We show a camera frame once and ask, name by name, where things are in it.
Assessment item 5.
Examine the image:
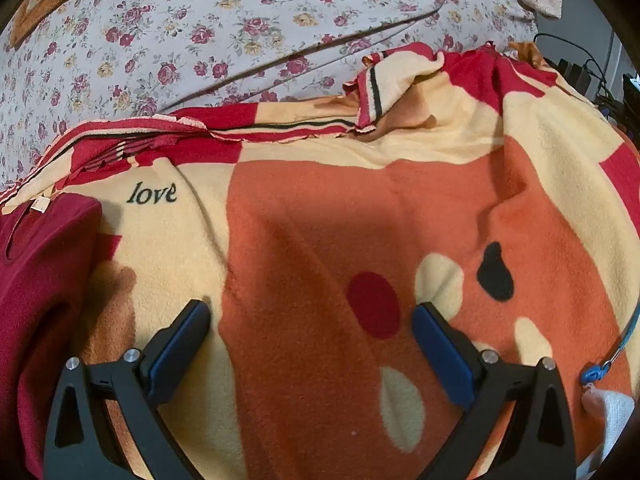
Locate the blue cord with clip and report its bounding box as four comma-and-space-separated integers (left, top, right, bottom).
580, 292, 640, 387

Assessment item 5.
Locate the black power adapter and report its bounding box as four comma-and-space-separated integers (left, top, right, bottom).
556, 57, 594, 95

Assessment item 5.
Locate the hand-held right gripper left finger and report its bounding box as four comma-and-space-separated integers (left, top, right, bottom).
44, 299, 212, 480

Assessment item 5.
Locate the orange patterned cloth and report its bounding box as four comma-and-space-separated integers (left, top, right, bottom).
7, 0, 128, 51

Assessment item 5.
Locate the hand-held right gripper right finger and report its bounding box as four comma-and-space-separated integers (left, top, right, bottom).
411, 302, 578, 480

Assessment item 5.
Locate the orange cream red printed blanket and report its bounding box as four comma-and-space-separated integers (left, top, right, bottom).
0, 42, 640, 480

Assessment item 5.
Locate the floral bedsheet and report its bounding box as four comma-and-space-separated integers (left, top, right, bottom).
0, 0, 538, 186

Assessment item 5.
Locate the black cable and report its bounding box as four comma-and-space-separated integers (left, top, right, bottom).
534, 32, 613, 98

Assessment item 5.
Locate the white cloth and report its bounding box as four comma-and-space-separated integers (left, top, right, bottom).
582, 382, 635, 476

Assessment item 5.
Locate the dark red garment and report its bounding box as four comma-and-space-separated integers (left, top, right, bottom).
0, 195, 103, 466

